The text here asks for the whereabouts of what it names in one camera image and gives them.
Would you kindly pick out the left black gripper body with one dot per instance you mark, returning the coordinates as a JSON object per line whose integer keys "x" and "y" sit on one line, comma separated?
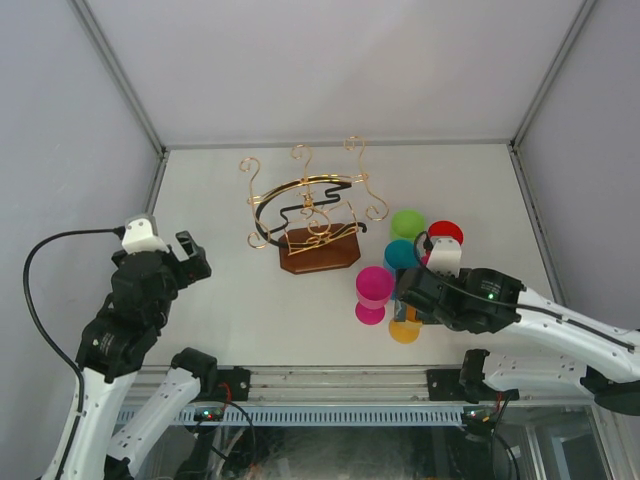
{"x": 190, "y": 269}

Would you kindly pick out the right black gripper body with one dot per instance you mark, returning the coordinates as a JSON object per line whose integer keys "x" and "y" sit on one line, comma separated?
{"x": 431, "y": 319}

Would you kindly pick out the orange plastic wine glass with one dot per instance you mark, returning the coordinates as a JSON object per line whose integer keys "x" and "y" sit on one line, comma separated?
{"x": 405, "y": 326}

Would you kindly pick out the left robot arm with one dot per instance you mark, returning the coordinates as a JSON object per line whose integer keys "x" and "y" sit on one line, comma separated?
{"x": 147, "y": 279}

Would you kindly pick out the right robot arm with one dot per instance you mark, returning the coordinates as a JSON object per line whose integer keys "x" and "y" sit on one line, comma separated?
{"x": 592, "y": 358}

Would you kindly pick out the blue plastic wine glass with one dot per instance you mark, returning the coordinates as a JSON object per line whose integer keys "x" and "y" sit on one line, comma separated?
{"x": 399, "y": 255}

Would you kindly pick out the pink plastic wine glass left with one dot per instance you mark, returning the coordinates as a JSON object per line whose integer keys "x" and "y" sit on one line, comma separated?
{"x": 374, "y": 287}

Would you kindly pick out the red plastic wine glass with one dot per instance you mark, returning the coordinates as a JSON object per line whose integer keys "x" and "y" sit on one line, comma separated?
{"x": 445, "y": 228}

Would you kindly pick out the green plastic wine glass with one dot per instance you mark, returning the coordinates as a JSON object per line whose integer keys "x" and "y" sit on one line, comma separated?
{"x": 406, "y": 224}

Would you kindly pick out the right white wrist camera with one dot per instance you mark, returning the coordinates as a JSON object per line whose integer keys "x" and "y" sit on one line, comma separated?
{"x": 444, "y": 258}

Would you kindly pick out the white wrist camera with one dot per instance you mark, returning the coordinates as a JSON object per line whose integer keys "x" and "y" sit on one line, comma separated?
{"x": 141, "y": 235}
{"x": 444, "y": 258}

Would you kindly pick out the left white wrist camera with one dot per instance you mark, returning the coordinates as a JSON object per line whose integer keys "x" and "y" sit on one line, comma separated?
{"x": 141, "y": 235}

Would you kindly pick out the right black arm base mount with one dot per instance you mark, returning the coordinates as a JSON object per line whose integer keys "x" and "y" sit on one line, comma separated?
{"x": 444, "y": 385}

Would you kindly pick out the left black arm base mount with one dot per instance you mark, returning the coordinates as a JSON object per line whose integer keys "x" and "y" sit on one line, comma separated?
{"x": 233, "y": 384}

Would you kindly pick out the gold wire wine glass rack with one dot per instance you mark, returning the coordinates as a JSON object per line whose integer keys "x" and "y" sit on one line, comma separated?
{"x": 310, "y": 223}

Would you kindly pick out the grey slotted cable duct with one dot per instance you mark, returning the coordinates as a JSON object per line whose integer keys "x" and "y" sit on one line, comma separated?
{"x": 319, "y": 416}

